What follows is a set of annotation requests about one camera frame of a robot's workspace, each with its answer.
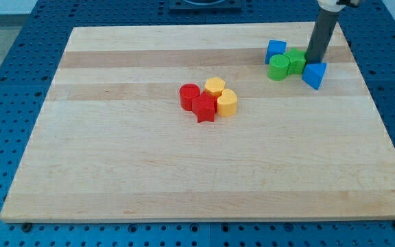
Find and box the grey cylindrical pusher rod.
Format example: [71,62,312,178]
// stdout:
[305,8,339,64]

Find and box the green star block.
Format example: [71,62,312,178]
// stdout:
[284,48,306,75]

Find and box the blue triangle block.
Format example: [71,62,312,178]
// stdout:
[302,63,327,90]

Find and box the blue cube block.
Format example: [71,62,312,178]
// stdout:
[264,39,287,64]

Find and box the red star block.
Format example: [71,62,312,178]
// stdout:
[191,92,216,123]

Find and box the green cylinder block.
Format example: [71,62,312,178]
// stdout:
[267,54,290,81]

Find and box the yellow heart block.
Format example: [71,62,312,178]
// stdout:
[217,89,238,117]

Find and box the yellow hexagon block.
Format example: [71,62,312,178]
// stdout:
[204,77,226,97]

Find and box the red cylinder block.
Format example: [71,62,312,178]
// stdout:
[179,83,200,111]

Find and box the wooden board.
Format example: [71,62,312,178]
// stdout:
[0,22,395,223]

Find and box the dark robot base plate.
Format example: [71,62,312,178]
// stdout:
[165,0,243,12]

